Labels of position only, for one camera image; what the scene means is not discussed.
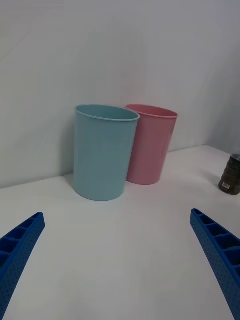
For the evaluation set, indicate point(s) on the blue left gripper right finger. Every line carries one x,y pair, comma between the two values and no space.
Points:
220,260

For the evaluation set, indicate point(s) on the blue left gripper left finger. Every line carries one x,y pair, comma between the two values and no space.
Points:
17,252

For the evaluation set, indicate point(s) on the dark drink plastic bottle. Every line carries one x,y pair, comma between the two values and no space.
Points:
231,177

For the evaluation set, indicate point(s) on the pale blue plastic bin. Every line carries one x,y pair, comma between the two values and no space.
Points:
100,160

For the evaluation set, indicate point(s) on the pink plastic bin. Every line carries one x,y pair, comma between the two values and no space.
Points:
152,150

